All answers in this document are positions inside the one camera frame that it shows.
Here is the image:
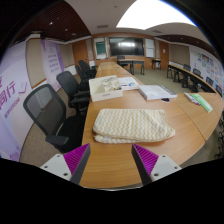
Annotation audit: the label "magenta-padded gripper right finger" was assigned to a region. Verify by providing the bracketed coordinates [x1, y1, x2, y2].
[131, 143, 183, 186]

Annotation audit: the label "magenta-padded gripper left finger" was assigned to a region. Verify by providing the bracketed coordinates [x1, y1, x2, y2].
[39, 143, 92, 186]

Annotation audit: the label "cream zigzag towel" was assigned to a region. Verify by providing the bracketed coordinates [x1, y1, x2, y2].
[92, 108, 176, 145]

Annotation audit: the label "black mesh office chair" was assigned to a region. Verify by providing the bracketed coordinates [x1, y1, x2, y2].
[22, 83, 86, 154]
[55, 70, 91, 116]

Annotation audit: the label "black chair at table end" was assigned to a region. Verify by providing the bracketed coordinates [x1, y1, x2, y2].
[214, 111, 224, 159]

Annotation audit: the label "flat white book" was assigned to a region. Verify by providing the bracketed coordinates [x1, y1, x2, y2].
[138, 84, 178, 101]

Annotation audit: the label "green booklet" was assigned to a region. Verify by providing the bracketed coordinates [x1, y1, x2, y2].
[189, 92, 214, 113]

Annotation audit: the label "open white compartment box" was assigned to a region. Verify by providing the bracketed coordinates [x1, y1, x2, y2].
[88, 75, 124, 103]

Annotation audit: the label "white printed paper sheets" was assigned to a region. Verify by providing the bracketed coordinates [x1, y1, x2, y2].
[117, 76, 140, 91]

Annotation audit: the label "long curved wooden table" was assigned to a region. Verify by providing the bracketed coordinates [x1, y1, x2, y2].
[166, 63, 218, 94]

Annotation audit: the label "row of black office chairs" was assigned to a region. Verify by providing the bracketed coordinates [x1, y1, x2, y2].
[74, 59, 98, 91]

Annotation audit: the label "group of black chairs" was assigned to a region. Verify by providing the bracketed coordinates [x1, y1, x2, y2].
[182, 63, 224, 98]

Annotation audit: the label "small dark side table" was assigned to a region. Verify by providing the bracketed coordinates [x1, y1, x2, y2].
[151, 58, 162, 71]

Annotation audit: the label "dark-legged wooden desk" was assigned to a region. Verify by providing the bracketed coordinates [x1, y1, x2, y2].
[117, 58, 146, 76]

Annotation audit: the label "brown wooden door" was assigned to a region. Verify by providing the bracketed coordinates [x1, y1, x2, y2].
[158, 40, 170, 70]
[72, 39, 90, 66]

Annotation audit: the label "green framed whiteboard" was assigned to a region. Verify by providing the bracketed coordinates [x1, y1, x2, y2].
[93, 37, 108, 60]

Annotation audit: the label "bright ceiling light panel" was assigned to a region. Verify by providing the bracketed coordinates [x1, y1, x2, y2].
[115, 0, 198, 31]

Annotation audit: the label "large purple wall banner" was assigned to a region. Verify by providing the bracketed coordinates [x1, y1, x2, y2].
[0, 41, 34, 161]

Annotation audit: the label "narrow purple wall banner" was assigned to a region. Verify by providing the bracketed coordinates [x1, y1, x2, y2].
[40, 39, 65, 92]

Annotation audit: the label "colourful wall poster display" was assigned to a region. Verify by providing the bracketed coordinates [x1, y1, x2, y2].
[189, 46, 224, 88]

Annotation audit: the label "white wall panel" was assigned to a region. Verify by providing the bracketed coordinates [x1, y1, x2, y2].
[144, 38, 156, 59]

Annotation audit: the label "large black wall screen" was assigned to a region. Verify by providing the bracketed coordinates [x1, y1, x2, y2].
[108, 36, 145, 57]

